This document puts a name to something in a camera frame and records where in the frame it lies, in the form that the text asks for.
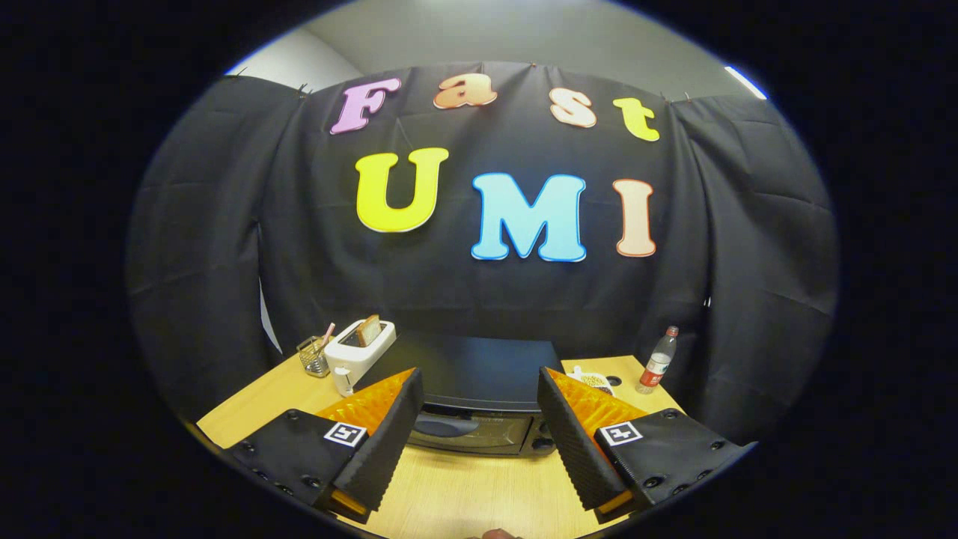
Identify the narrow ceiling light panel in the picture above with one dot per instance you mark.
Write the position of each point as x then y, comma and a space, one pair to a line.
745, 82

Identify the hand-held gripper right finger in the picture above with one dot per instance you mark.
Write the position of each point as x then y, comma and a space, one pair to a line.
572, 449

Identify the plastic water bottle red label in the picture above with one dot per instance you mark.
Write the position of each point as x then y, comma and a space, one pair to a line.
657, 367

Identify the black toaster oven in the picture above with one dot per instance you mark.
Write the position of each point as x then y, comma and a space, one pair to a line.
479, 367

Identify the white pop-up toaster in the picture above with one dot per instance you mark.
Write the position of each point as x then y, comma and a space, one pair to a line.
359, 355

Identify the white divided bean dish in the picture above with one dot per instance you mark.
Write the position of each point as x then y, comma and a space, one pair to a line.
595, 382

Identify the brown bread slice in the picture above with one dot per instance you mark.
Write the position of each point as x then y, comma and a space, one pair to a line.
368, 331

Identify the pink stick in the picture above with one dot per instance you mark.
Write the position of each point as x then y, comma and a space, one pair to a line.
328, 333

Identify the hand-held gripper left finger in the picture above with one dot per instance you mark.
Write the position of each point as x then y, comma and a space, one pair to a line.
385, 449

